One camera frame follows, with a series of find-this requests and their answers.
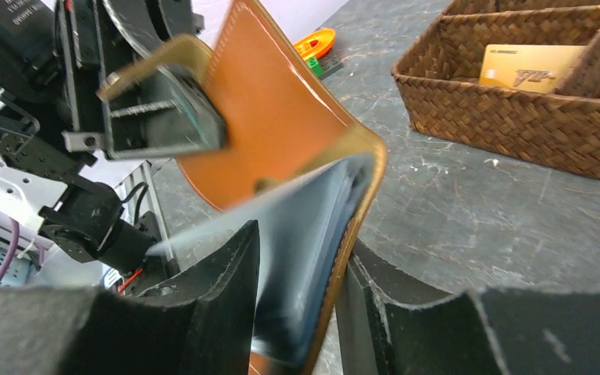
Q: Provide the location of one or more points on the orange plastic letter toy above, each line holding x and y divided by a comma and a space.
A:
317, 44

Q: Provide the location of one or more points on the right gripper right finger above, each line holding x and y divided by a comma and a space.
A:
392, 323

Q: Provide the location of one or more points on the brown leather card holder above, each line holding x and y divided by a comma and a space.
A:
294, 184

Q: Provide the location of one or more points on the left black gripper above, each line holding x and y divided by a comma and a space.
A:
121, 77

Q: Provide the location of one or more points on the gold card in basket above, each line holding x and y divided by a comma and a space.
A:
535, 68

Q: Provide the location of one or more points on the brown wicker divided basket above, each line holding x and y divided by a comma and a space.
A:
437, 79

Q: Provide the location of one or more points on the green toy block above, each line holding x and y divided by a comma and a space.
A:
315, 66

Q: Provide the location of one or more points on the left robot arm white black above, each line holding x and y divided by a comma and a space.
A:
48, 195

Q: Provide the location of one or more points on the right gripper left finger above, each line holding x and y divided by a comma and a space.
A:
124, 321

